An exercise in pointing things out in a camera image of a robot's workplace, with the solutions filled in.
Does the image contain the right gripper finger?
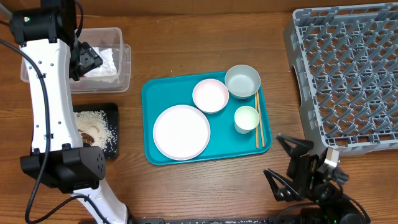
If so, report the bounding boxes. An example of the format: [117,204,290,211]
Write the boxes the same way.
[263,169,301,202]
[276,133,314,157]

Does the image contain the white napkin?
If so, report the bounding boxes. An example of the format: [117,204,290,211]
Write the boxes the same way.
[84,47,118,78]

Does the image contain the small white cup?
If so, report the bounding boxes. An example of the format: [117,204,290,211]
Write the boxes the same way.
[234,106,259,134]

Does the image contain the rice grains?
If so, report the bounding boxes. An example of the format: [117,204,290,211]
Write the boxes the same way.
[74,110,118,158]

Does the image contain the large white plate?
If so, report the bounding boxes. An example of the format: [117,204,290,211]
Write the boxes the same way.
[152,105,211,161]

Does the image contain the brown food scrap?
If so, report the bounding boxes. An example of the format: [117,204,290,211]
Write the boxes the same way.
[80,133,95,146]

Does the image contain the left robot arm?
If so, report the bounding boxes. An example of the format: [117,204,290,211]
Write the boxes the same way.
[9,1,134,223]

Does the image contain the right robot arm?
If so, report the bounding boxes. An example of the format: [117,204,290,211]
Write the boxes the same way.
[264,134,371,224]

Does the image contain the grey dishwasher rack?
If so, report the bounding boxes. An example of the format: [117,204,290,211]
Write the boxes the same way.
[283,2,397,156]

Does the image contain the clear plastic bin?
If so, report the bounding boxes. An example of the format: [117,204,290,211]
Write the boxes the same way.
[21,27,132,94]

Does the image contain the black plastic tray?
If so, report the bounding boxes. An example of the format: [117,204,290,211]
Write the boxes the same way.
[73,103,119,159]

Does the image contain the wooden chopstick right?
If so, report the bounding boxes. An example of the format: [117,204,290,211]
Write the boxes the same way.
[256,91,265,147]

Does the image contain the wooden chopstick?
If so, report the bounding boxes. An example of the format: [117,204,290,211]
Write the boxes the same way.
[256,91,265,147]
[254,92,259,149]

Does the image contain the wooden chopstick left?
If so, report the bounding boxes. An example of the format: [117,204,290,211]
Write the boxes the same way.
[254,92,259,149]

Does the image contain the teal serving tray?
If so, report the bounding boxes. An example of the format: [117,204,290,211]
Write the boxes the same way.
[141,71,272,166]

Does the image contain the grey-green bowl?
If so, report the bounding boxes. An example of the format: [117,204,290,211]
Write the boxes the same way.
[224,65,261,99]

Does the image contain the pink shallow bowl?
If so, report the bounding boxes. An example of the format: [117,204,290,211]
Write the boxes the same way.
[192,78,229,114]

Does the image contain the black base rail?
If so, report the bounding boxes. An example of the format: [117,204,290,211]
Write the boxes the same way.
[130,215,299,224]

